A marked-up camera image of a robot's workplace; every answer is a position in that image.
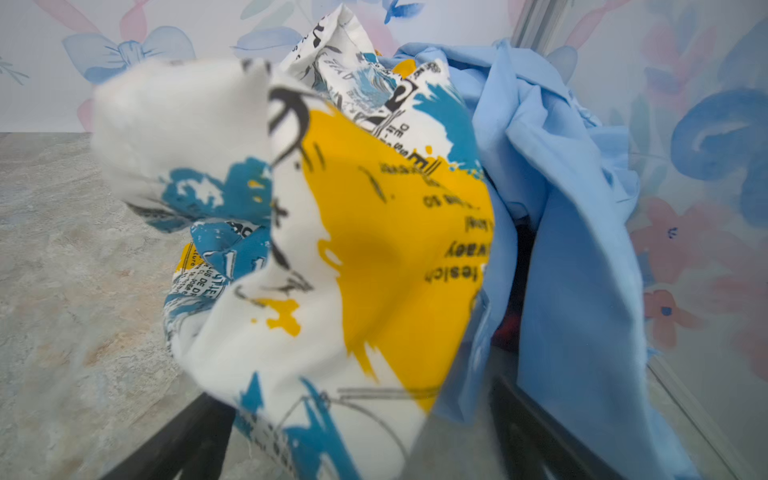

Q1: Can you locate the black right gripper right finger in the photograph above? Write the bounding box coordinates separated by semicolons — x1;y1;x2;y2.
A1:
489;377;621;480

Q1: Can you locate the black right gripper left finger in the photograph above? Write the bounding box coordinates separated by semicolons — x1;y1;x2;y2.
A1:
103;394;235;480

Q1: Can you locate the red black plaid cloth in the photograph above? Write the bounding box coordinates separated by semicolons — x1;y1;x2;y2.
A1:
492;225;536;352

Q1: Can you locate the light blue cloth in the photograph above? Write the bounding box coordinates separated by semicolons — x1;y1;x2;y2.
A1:
385;42;697;479

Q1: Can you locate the white yellow teal printed cloth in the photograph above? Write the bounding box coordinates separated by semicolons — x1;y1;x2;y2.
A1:
92;6;494;479

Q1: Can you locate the aluminium corner frame post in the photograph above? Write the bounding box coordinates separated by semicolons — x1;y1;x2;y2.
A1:
510;0;572;54

